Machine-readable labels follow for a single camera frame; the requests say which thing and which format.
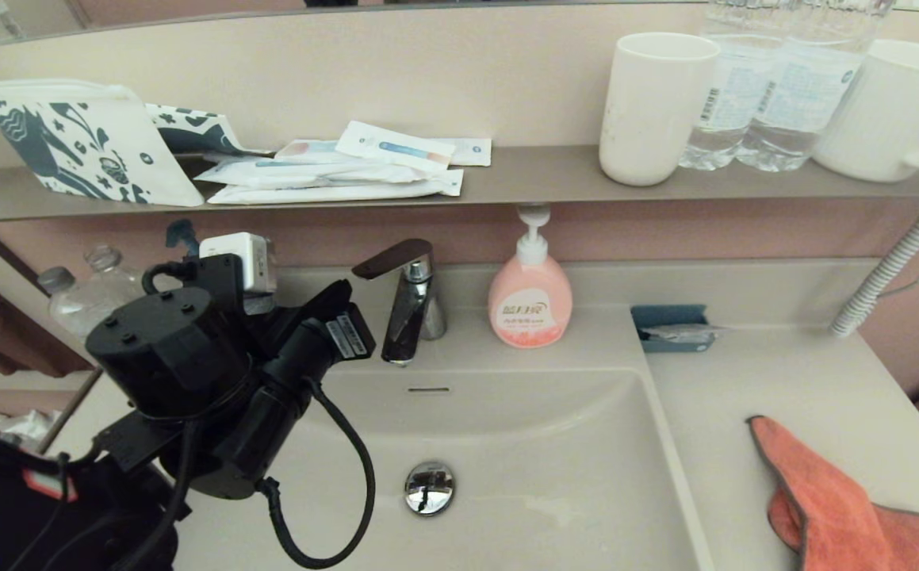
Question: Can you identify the dark faucet lever handle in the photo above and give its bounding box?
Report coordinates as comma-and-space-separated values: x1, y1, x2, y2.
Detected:
351, 239, 434, 286

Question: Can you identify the orange cleaning cloth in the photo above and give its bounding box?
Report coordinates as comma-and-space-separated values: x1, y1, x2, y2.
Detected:
746, 415, 919, 571

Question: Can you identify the chrome faucet body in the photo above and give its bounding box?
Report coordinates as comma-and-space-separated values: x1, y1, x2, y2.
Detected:
382, 255, 448, 367

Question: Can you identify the chrome sink drain stopper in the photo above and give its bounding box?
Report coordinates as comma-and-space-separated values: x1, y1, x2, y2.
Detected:
404, 461, 457, 516

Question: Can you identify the beige sink basin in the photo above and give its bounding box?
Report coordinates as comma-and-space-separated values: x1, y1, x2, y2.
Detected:
174, 367, 714, 571

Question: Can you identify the dark grey pump bottle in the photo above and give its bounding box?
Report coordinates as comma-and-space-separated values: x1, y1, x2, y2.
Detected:
166, 220, 200, 259

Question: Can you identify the clear bottle blue patterned label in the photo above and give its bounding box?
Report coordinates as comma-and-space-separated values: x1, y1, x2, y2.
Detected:
85, 244, 151, 296

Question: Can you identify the clear water bottle grey cap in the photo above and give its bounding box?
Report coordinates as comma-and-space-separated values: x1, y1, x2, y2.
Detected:
37, 266, 143, 343

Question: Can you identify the small white blue-print pouch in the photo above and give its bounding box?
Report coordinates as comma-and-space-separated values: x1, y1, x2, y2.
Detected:
146, 104, 247, 156

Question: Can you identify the pinkish white sachet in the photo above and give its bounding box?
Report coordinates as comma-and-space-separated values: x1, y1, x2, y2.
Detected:
275, 140, 347, 163

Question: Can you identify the white sachet blue stripe print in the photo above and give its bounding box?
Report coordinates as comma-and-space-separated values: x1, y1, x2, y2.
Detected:
335, 121, 456, 173

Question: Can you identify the large white blue-print pouch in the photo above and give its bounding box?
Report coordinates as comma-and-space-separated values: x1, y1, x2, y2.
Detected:
0, 79, 205, 208

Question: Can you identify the pink hand soap pump bottle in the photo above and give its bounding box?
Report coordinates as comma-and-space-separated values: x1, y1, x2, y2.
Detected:
488, 205, 573, 349

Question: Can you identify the small white flat sachet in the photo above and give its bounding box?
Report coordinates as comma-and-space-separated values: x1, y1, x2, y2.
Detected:
431, 138, 492, 167

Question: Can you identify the plastic-wrapped water bottle pack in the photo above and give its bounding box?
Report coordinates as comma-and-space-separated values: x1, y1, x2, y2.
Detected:
0, 411, 59, 446

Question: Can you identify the blue soap tray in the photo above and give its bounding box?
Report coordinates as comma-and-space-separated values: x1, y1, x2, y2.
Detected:
630, 305, 715, 354

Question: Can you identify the clear plastic wrapped item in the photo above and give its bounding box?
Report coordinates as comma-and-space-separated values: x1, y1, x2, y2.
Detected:
640, 324, 726, 345

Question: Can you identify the white plastic tumbler cup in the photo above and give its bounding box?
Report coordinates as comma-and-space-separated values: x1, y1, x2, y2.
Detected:
599, 33, 722, 187

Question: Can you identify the clear water bottle white label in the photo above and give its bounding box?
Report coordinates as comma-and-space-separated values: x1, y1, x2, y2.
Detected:
678, 0, 787, 171
737, 0, 894, 173

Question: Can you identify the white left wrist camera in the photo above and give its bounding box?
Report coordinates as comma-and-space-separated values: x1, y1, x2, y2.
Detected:
200, 232, 278, 296

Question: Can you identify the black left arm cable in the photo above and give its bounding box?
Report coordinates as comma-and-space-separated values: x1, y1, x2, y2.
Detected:
259, 379, 377, 570

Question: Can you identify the grey wall shelf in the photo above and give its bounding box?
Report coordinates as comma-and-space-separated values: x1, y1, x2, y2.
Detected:
0, 145, 919, 225

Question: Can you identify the white coiled cord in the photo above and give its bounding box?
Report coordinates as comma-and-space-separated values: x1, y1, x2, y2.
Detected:
828, 201, 919, 339

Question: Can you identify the white mug with handle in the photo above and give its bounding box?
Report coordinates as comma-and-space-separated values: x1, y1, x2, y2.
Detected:
812, 39, 919, 183

